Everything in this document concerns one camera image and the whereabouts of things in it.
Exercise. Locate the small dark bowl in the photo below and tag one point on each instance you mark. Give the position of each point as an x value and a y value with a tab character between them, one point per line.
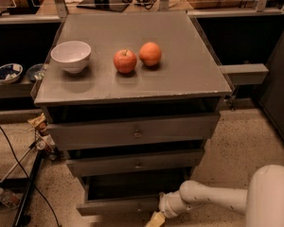
35	72

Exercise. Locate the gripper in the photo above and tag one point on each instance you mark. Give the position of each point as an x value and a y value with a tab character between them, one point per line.
165	206

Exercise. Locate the grey middle drawer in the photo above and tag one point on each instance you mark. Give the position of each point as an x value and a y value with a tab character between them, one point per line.
135	162

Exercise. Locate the red apple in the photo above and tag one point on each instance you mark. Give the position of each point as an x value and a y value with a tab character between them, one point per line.
124	61

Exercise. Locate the grey drawer cabinet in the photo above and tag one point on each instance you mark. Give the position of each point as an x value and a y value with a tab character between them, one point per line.
186	80

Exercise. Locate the grey bottom drawer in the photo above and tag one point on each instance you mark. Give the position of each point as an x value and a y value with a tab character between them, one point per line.
129	192

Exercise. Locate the black monitor stand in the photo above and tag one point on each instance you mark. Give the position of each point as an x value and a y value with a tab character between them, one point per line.
105	5

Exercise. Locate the white ceramic bowl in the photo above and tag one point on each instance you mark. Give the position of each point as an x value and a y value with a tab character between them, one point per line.
72	57

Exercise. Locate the snack wrapper pile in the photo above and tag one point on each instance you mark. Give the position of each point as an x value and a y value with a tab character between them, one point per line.
44	140

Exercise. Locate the plastic water bottle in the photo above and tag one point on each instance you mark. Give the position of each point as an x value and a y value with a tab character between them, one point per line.
8	198

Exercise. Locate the orange fruit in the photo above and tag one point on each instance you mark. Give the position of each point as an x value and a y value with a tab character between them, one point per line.
150	54

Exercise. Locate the black tripod leg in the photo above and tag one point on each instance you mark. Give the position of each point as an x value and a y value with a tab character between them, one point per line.
21	219

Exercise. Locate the blue white patterned bowl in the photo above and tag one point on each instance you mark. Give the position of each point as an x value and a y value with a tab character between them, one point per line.
10	72

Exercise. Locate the grey top drawer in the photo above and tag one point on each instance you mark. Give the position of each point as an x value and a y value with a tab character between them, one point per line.
133	131

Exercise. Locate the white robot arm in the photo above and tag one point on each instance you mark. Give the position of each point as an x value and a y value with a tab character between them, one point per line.
262	202

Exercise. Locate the grey side shelf block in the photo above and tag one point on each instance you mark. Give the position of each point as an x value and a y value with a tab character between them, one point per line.
245	74

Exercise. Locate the grey drawer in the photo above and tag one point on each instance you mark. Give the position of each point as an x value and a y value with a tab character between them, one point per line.
133	131
135	162
129	192

